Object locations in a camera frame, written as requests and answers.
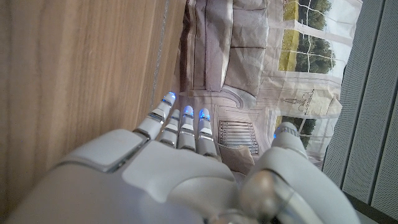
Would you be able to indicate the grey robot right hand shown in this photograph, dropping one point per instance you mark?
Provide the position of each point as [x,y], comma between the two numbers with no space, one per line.
[155,186]

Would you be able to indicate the grey tape outline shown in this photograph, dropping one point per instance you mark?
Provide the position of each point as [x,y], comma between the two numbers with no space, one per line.
[160,53]

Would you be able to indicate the printed sofa backdrop curtain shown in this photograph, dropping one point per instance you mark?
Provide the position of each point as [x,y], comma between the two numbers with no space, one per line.
[248,46]

